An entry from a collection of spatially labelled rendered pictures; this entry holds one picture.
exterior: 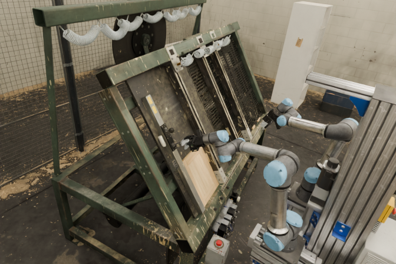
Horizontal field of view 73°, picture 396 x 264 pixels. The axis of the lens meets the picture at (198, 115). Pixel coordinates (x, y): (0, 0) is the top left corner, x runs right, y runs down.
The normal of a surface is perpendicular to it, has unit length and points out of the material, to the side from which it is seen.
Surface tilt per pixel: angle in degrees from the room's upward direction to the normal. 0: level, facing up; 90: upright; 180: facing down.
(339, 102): 90
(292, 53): 90
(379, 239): 0
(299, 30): 90
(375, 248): 0
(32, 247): 0
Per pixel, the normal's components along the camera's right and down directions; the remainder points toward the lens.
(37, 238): 0.08, -0.87
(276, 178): -0.73, 0.15
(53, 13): 0.89, 0.28
